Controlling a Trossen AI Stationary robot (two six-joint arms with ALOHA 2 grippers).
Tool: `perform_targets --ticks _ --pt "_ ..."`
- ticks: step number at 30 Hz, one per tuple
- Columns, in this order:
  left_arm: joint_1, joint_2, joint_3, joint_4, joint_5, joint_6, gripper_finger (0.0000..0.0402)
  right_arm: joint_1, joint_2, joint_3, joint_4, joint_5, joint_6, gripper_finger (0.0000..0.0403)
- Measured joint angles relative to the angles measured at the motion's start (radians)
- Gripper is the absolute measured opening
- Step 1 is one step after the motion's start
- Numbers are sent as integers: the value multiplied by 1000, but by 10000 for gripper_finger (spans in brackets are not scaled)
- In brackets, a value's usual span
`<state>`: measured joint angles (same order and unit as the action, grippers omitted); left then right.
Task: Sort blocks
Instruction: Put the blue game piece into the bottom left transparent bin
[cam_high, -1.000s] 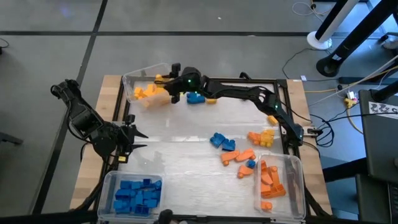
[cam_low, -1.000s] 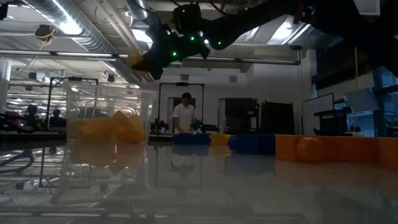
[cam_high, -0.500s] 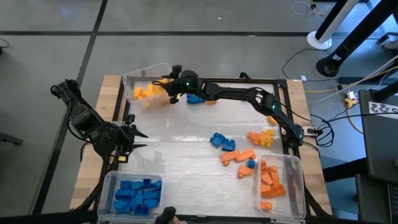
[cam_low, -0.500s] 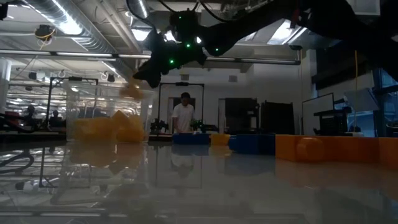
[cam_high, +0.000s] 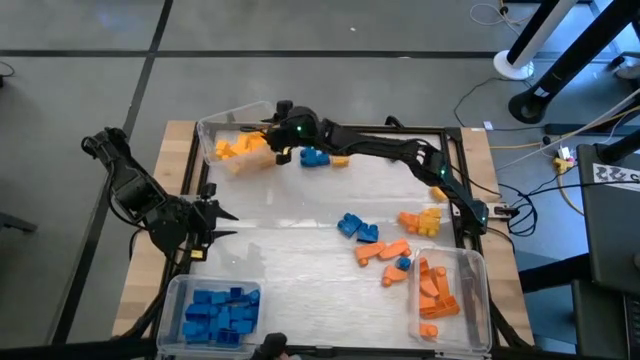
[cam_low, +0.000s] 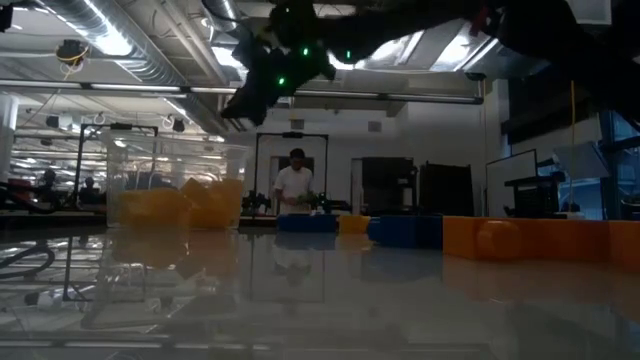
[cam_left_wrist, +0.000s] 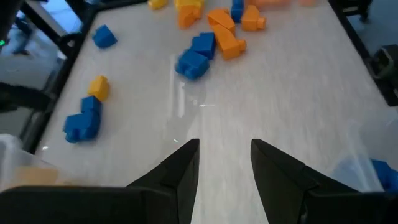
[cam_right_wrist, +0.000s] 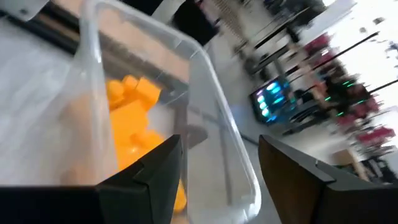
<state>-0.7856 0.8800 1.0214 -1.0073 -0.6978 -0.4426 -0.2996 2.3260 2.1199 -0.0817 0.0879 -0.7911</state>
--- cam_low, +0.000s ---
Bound person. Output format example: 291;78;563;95
79;175;101;205
40;168;59;194
273;148;315;215

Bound round metal air duct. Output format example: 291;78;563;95
201;0;242;34

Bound black cabinet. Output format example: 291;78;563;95
419;162;475;217

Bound ceiling light panel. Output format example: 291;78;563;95
327;52;359;71
212;47;251;70

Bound black gantry frame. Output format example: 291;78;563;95
254;132;330;201
74;122;160;211

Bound white angled panel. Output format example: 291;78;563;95
552;141;612;181

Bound long metal ceiling pipe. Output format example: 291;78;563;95
0;78;485;106

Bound white column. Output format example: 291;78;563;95
0;93;20;184

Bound black computer monitor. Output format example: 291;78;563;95
360;156;417;190

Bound blue plastic building block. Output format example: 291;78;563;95
367;214;421;250
277;213;314;234
418;214;445;250
309;213;338;234

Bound white ceiling box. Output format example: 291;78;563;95
567;0;613;26

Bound clear plastic bin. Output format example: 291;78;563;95
99;128;250;231

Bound large ribbed air duct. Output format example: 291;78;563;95
39;0;189;87

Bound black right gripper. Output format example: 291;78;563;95
222;29;337;127

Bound yellow black ceiling reel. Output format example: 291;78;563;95
54;38;91;69

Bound black desk shelf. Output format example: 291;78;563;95
503;172;567;204

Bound whiteboard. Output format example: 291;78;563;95
485;148;539;202

